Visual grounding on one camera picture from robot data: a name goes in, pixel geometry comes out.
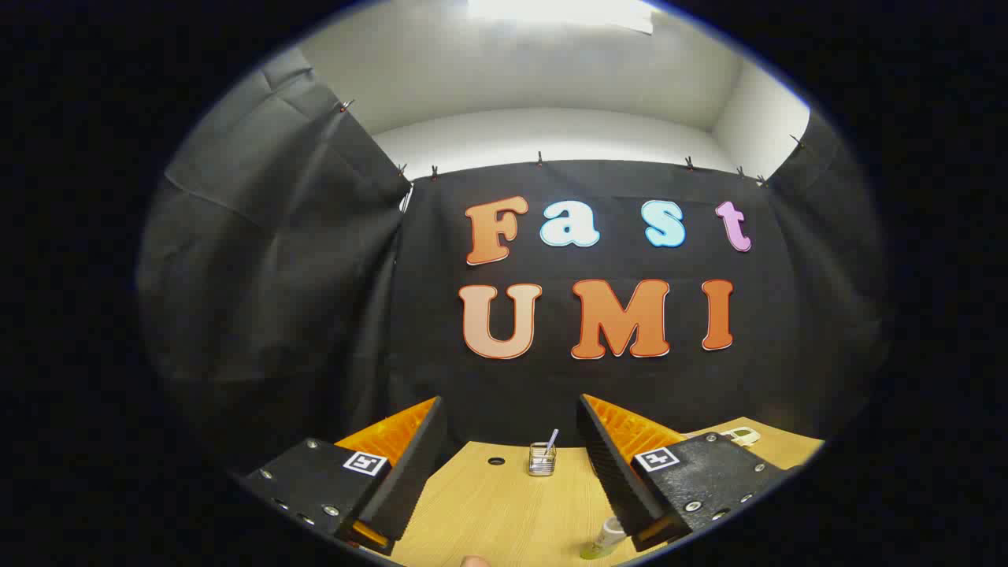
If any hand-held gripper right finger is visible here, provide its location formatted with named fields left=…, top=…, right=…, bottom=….
left=575, top=394, right=788, bottom=552

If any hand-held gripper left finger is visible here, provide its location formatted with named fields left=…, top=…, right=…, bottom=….
left=236, top=396, right=447, bottom=556

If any clear juice bottle white label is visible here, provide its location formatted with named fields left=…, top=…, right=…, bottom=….
left=580, top=516, right=628, bottom=561

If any wooden table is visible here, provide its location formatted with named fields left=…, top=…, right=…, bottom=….
left=386, top=417, right=824, bottom=567

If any ceiling light panel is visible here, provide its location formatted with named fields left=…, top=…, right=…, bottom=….
left=469, top=0, right=654, bottom=35

